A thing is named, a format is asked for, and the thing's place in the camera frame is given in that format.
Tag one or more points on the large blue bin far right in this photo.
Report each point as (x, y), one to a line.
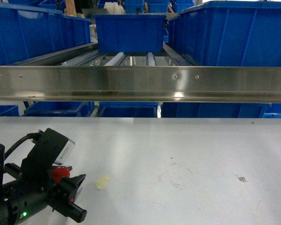
(229, 33)

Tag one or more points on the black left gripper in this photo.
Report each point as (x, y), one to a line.
(23, 199)

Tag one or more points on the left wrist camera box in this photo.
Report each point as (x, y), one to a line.
(50, 148)

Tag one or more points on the red push button switch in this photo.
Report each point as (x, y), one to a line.
(59, 173)

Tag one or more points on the yellow tape scrap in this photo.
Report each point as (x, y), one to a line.
(102, 182)

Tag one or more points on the large blue bin far left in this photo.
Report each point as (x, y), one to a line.
(27, 32)

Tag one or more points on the large blue plastic bin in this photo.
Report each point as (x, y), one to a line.
(130, 33)

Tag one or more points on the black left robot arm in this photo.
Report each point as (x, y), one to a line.
(55, 190)

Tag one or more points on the stainless steel shelf rail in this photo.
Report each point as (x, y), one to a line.
(145, 83)

